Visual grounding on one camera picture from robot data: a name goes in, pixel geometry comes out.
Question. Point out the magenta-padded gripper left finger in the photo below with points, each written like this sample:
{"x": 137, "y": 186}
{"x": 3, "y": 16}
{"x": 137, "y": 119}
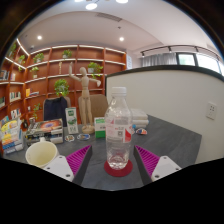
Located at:
{"x": 60, "y": 166}

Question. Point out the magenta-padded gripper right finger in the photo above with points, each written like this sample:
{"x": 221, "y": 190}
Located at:
{"x": 165, "y": 166}

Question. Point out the clear plastic water bottle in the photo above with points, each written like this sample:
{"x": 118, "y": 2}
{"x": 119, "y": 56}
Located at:
{"x": 118, "y": 133}

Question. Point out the cream ribbed cup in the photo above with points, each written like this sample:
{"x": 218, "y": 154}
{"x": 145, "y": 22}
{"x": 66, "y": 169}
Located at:
{"x": 40, "y": 155}

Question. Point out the small round sticker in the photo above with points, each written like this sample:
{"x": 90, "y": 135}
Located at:
{"x": 69, "y": 138}

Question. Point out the oval blue sticker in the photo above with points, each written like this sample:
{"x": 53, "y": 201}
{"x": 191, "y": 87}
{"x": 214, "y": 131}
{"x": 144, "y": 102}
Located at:
{"x": 83, "y": 136}

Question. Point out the stack of dark books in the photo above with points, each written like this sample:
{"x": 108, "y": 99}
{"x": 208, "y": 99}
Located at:
{"x": 45, "y": 131}

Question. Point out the orange blue sticker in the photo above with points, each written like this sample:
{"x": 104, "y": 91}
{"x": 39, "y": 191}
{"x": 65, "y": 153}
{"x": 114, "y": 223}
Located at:
{"x": 141, "y": 131}

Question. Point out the flat round red coaster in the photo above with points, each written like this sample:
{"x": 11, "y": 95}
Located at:
{"x": 118, "y": 172}

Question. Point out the tall green white carton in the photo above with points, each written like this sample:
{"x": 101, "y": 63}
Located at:
{"x": 71, "y": 120}

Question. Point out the small green white box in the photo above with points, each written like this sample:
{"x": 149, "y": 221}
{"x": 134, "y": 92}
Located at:
{"x": 99, "y": 128}

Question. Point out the stack of white books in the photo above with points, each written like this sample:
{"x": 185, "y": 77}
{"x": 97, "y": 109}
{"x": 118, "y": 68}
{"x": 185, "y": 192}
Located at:
{"x": 139, "y": 117}

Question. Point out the chair with dark jacket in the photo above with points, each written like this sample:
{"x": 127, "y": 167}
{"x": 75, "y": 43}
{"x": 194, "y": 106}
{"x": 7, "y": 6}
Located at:
{"x": 55, "y": 110}

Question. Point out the stack of colourful books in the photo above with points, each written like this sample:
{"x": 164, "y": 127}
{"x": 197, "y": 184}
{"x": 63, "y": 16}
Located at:
{"x": 11, "y": 135}

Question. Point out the tan chair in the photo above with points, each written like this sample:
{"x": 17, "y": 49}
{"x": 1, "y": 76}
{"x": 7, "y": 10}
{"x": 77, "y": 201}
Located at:
{"x": 98, "y": 105}

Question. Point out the wooden artist mannequin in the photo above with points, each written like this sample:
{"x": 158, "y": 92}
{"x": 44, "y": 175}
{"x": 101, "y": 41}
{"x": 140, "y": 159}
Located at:
{"x": 85, "y": 96}

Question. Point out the wooden shelf unit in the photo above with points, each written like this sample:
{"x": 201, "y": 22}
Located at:
{"x": 43, "y": 73}

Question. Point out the grey curtain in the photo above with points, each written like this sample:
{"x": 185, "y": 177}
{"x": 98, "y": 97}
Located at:
{"x": 159, "y": 60}

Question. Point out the window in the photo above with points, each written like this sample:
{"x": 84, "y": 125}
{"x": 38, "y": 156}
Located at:
{"x": 203, "y": 60}

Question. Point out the recessed ceiling light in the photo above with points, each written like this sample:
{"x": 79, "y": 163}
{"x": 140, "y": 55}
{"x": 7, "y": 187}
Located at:
{"x": 121, "y": 39}
{"x": 39, "y": 37}

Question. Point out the ceiling air vent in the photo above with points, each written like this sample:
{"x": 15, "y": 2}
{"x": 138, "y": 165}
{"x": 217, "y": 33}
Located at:
{"x": 109, "y": 17}

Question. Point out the branched ceiling lamp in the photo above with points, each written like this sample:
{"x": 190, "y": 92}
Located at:
{"x": 91, "y": 5}

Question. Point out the white wall socket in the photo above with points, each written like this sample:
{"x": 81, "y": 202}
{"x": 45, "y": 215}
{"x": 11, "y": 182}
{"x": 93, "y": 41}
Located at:
{"x": 211, "y": 111}

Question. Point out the black curtain rail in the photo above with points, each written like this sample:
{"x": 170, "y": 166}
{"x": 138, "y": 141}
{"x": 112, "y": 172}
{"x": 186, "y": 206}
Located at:
{"x": 180, "y": 49}

